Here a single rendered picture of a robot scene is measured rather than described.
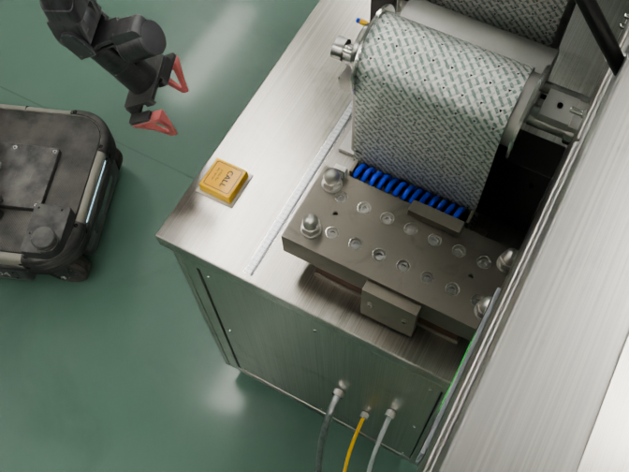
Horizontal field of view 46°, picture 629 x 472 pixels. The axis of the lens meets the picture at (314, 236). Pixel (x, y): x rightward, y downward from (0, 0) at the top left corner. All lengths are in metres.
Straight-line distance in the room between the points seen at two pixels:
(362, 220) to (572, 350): 0.77
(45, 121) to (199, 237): 1.19
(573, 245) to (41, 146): 2.03
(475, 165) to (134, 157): 1.66
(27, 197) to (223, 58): 0.92
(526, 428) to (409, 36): 0.72
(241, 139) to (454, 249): 0.51
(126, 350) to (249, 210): 1.02
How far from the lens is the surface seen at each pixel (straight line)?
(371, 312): 1.31
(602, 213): 0.62
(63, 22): 1.25
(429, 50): 1.13
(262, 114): 1.57
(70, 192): 2.36
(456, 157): 1.21
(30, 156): 2.45
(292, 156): 1.50
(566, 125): 1.12
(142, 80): 1.33
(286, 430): 2.22
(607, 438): 0.79
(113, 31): 1.27
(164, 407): 2.29
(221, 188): 1.45
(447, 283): 1.25
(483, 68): 1.12
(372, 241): 1.27
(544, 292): 0.57
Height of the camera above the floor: 2.17
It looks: 64 degrees down
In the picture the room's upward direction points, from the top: 4 degrees counter-clockwise
